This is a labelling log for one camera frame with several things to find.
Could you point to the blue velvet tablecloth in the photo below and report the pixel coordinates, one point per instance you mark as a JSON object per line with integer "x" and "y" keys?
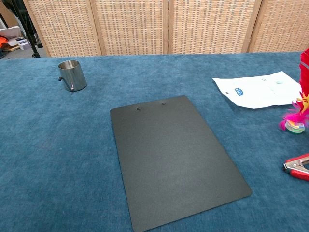
{"x": 60, "y": 145}

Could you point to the black tripod stand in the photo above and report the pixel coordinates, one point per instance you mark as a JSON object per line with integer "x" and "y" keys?
{"x": 30, "y": 29}

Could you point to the pink feather shuttlecock toy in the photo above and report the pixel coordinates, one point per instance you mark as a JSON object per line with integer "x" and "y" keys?
{"x": 295, "y": 123}

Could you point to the stainless steel cup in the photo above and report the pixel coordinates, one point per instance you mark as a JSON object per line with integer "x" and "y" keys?
{"x": 72, "y": 76}

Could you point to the white paper sheet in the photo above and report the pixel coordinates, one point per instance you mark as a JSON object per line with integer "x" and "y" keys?
{"x": 258, "y": 90}

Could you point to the black clipboard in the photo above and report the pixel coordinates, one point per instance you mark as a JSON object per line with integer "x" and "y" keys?
{"x": 173, "y": 154}

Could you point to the white cardboard box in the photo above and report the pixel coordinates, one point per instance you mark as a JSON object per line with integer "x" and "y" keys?
{"x": 14, "y": 36}

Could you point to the orange cloth item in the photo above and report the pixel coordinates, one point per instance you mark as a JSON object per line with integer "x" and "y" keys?
{"x": 2, "y": 42}

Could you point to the red hole punch pliers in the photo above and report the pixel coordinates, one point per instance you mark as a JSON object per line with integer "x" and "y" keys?
{"x": 298, "y": 166}

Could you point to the woven rattan folding screen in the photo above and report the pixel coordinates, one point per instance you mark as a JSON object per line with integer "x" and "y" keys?
{"x": 154, "y": 26}

